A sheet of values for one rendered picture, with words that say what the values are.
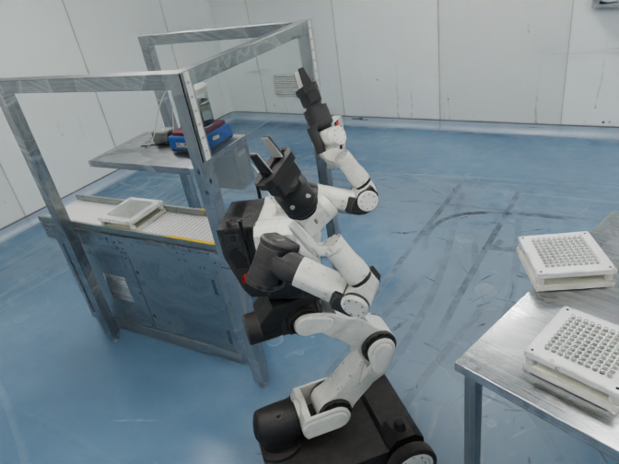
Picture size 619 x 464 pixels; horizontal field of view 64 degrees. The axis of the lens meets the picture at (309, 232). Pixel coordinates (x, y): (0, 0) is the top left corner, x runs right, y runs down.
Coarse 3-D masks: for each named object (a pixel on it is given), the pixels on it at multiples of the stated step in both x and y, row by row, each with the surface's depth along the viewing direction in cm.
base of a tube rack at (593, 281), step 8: (520, 256) 182; (528, 264) 177; (528, 272) 174; (544, 280) 168; (552, 280) 167; (560, 280) 167; (568, 280) 166; (576, 280) 166; (584, 280) 165; (592, 280) 164; (600, 280) 164; (536, 288) 167; (544, 288) 166; (552, 288) 166; (560, 288) 166; (568, 288) 165; (576, 288) 165
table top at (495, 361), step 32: (608, 224) 195; (608, 256) 178; (608, 288) 164; (512, 320) 157; (544, 320) 155; (608, 320) 151; (480, 352) 148; (512, 352) 146; (480, 384) 142; (512, 384) 136; (544, 384) 135; (544, 416) 128; (576, 416) 125; (608, 416) 124; (608, 448) 117
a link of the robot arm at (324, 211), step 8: (312, 200) 121; (320, 200) 126; (328, 200) 126; (304, 208) 120; (312, 208) 121; (320, 208) 124; (328, 208) 126; (288, 216) 123; (296, 216) 121; (304, 216) 121; (312, 216) 123; (320, 216) 125; (328, 216) 126; (304, 224) 123; (312, 224) 124; (320, 224) 126; (312, 232) 126
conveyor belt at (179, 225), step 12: (72, 204) 301; (84, 204) 298; (96, 204) 295; (108, 204) 292; (72, 216) 285; (84, 216) 283; (96, 216) 280; (168, 216) 266; (180, 216) 264; (192, 216) 262; (204, 216) 259; (144, 228) 258; (156, 228) 256; (168, 228) 254; (180, 228) 252; (192, 228) 250; (204, 228) 248; (204, 240) 237
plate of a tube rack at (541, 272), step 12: (528, 240) 181; (588, 240) 176; (528, 252) 175; (600, 252) 169; (540, 264) 168; (588, 264) 164; (600, 264) 164; (612, 264) 163; (540, 276) 164; (552, 276) 164; (564, 276) 163; (576, 276) 163
